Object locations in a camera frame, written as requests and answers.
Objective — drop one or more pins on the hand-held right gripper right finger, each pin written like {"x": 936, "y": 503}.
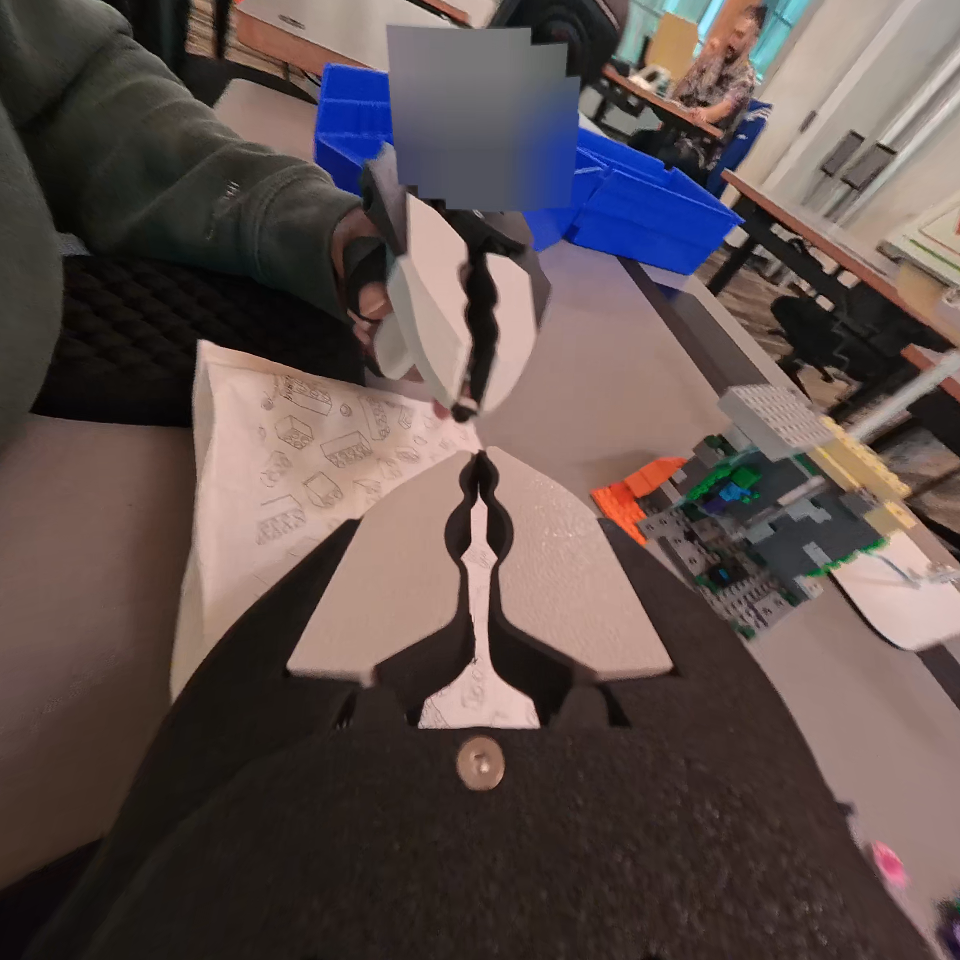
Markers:
{"x": 585, "y": 592}

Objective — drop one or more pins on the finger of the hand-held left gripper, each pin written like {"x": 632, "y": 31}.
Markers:
{"x": 517, "y": 330}
{"x": 427, "y": 300}

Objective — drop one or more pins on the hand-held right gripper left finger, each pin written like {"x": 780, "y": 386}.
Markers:
{"x": 382, "y": 592}

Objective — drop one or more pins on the large white printed paper bag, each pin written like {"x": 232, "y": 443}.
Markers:
{"x": 300, "y": 450}

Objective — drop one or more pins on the grey desk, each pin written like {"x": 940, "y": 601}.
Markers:
{"x": 600, "y": 352}

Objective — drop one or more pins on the person's left hand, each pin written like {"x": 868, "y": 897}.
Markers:
{"x": 367, "y": 300}

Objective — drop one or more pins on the plain zombie toy figure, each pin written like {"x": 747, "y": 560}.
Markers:
{"x": 731, "y": 487}

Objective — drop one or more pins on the grey toy brick building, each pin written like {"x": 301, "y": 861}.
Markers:
{"x": 765, "y": 525}

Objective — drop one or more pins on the wooden table black legs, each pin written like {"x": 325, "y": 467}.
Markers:
{"x": 825, "y": 240}
{"x": 660, "y": 101}

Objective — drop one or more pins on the black office chair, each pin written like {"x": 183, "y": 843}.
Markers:
{"x": 814, "y": 337}

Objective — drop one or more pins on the white book stand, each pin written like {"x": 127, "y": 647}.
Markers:
{"x": 907, "y": 600}

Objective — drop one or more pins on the person's green sweatshirt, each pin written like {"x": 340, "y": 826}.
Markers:
{"x": 22, "y": 300}

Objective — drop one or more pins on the pink flower piece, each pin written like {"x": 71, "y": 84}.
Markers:
{"x": 891, "y": 866}

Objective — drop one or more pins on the instruction booklet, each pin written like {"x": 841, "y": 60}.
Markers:
{"x": 930, "y": 247}

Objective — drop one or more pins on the zombie toy figure teal helmet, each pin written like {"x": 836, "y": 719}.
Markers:
{"x": 949, "y": 922}

